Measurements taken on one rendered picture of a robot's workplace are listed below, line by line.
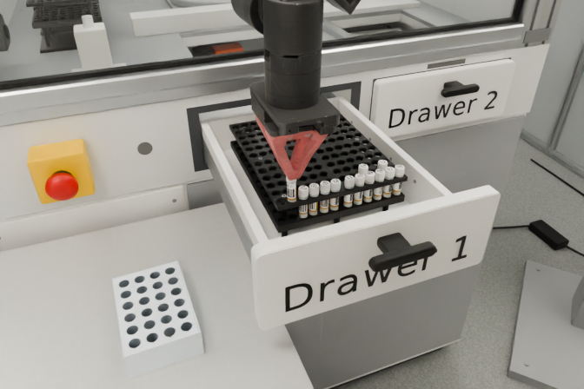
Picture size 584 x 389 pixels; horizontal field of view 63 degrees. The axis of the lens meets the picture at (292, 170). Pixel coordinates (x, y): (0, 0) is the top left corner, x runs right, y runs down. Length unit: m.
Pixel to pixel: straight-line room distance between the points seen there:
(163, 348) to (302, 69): 0.34
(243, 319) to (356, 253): 0.19
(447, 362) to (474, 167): 0.69
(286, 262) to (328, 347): 0.78
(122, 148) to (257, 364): 0.37
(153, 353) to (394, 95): 0.55
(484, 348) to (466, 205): 1.12
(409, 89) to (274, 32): 0.44
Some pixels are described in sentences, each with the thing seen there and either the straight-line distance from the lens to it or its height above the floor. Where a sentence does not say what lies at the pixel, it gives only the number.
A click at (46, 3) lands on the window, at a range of 0.70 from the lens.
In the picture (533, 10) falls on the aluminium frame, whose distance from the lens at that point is 1.00.
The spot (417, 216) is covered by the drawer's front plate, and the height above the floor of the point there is 0.92.
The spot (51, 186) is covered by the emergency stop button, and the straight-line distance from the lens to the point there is 0.70.
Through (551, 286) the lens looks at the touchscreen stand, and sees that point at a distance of 1.87.
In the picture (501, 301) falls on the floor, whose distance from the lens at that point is 1.80.
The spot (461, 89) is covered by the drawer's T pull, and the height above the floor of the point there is 0.91.
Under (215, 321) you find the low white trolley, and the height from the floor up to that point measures 0.76.
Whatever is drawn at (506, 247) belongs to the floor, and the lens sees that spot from 2.02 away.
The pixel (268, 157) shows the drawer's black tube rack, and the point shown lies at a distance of 0.66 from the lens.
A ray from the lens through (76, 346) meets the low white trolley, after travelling 0.65.
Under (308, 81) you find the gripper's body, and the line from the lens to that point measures 0.48.
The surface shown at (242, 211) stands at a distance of 0.57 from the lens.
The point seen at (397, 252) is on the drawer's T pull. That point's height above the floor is 0.91.
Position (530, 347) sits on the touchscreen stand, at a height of 0.03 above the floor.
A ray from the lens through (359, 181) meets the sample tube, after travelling 0.60.
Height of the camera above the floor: 1.24
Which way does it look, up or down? 33 degrees down
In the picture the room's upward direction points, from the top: straight up
